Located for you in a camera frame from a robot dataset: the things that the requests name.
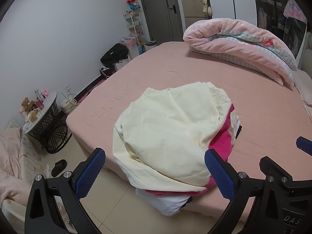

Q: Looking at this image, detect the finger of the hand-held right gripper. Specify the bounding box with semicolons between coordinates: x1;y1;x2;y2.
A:
296;136;312;156
259;155;297;189

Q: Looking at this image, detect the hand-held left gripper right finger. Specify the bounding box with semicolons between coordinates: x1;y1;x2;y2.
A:
204;149;266;234

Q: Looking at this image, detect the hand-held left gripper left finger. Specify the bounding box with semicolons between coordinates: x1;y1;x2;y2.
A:
24;147;106;234

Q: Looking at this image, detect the cream shirt with pink sleeves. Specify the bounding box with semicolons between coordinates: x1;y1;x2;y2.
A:
112;81;240;197

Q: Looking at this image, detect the white clothes pile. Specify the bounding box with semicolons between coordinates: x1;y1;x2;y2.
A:
135;188;193;216

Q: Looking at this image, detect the black slipper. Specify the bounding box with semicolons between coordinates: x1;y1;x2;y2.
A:
51;159;67;177

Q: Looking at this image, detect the cream round appliance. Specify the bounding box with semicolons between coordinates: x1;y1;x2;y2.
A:
60;99;76;114

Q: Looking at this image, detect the pink printed blanket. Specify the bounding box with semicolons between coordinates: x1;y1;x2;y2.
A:
0;121;53;225

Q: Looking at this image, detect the padded headboard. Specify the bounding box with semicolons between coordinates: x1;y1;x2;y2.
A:
296;32;312;72

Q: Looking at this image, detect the brown teddy bear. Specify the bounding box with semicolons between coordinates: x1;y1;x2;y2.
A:
21;97;36;113

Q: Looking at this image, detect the pink bed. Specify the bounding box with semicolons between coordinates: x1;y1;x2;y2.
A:
66;40;312;227

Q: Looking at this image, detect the black backpack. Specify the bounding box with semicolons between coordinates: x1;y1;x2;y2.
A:
100;43;129;66

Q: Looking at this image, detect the black glass wardrobe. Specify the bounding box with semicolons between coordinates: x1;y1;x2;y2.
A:
251;0;312;61

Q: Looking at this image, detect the pink plastic bag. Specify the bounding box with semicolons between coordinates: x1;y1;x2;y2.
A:
119;38;137;49

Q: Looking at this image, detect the pink printed hanging cloth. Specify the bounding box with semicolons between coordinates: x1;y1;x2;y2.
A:
284;0;308;21

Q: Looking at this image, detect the folded pink quilt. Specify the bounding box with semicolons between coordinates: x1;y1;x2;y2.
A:
183;18;298;89

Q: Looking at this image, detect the white shelf rack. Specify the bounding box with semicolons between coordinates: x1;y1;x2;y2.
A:
123;11;149;54

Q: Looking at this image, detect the cream handbag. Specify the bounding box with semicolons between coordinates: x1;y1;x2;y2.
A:
202;0;212;17

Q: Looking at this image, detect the white wardrobe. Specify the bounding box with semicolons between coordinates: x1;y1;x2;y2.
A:
206;0;259;27

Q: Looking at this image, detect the silver cabinet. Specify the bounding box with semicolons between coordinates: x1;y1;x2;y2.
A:
180;0;210;30

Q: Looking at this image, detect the grey door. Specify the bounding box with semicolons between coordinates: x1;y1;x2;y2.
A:
135;0;183;42

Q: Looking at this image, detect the red and blue plush toy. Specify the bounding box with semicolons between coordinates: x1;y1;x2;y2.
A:
127;0;141;11

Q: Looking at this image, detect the round black wire side table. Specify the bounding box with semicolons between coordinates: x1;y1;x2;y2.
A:
22;91;72;154

